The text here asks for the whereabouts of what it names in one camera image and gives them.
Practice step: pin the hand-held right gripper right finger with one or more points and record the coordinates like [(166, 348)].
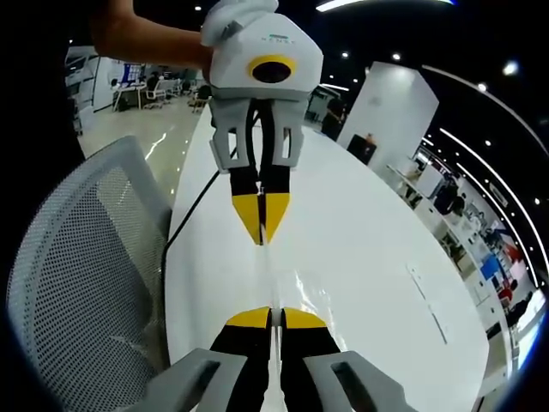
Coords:
[(313, 369)]

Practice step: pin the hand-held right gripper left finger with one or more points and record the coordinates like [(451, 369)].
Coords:
[(240, 365)]

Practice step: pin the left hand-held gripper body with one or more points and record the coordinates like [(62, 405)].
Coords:
[(274, 43)]

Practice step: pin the clear plastic food packaging bag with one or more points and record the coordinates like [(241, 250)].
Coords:
[(306, 296)]

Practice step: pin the person's left hand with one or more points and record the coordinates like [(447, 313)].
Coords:
[(231, 15)]

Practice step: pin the white office chair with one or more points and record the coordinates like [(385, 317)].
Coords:
[(156, 94)]

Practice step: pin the grey mesh office chair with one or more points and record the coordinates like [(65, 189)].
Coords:
[(86, 266)]

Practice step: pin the blue panel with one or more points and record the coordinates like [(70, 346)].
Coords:
[(489, 267)]

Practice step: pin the curved ceiling light strip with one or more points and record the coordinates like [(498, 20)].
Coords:
[(484, 96), (497, 189)]

